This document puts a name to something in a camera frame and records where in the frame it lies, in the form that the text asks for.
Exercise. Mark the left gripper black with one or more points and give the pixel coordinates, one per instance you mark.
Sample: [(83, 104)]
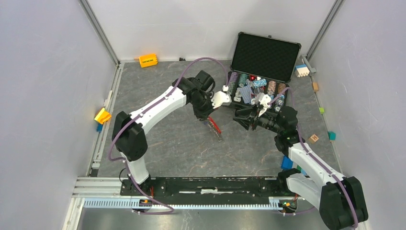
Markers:
[(202, 115)]

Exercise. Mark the wooden letter cube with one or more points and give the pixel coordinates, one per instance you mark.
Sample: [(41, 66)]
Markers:
[(313, 139)]

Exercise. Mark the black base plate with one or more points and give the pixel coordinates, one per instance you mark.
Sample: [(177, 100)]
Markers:
[(251, 190)]

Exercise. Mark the yellow orange block left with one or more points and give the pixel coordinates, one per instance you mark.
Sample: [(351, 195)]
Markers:
[(102, 116)]

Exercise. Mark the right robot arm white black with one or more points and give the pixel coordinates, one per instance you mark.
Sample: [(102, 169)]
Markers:
[(339, 199)]

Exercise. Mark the blue small block left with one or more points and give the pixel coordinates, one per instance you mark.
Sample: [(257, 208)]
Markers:
[(99, 128)]

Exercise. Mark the white toothed cable rail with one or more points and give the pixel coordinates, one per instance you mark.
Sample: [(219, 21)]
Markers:
[(137, 203)]

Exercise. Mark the white blue toy block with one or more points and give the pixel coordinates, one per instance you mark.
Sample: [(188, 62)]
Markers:
[(301, 70)]

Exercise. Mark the red handled keyring tool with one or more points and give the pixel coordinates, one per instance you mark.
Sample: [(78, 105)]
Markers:
[(213, 127)]

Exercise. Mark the blue green white brick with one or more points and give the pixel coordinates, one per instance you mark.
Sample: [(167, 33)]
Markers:
[(288, 164)]

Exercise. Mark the orange yellow toy block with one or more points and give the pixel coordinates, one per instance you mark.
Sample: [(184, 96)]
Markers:
[(148, 60)]

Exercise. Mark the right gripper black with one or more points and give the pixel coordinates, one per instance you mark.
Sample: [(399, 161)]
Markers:
[(245, 121)]

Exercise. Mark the teal small cube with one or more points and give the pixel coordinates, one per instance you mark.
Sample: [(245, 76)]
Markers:
[(331, 135)]

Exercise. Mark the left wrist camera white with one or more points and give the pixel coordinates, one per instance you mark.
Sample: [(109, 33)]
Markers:
[(221, 98)]

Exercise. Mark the black poker chip case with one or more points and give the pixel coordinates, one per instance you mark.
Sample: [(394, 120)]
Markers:
[(264, 57)]

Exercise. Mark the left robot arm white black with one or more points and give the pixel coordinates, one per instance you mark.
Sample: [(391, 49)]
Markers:
[(130, 130)]

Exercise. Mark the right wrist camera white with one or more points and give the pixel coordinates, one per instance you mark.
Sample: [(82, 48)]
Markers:
[(263, 101)]

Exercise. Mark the small wooden cube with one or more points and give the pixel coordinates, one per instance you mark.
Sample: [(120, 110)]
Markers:
[(315, 86)]

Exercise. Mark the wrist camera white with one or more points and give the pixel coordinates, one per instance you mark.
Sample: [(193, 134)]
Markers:
[(263, 101), (221, 98)]

